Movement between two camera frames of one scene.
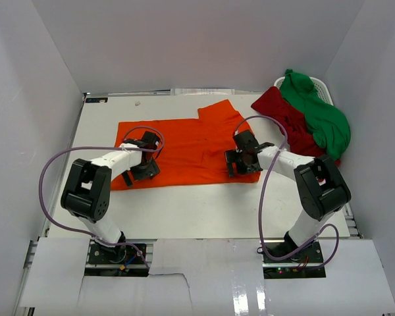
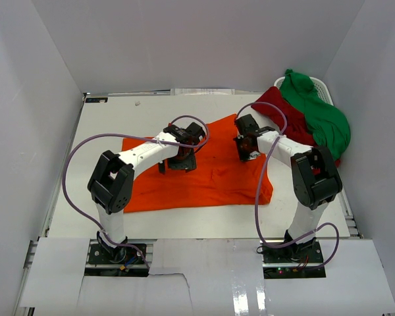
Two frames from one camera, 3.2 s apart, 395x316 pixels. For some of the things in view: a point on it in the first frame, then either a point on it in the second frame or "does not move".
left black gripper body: x=145 y=170 → x=182 y=162
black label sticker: x=95 y=99 does not move
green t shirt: x=330 y=122 does not move
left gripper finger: x=129 y=182 → x=161 y=167
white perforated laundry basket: x=319 y=89 does not move
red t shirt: x=292 y=123 does not move
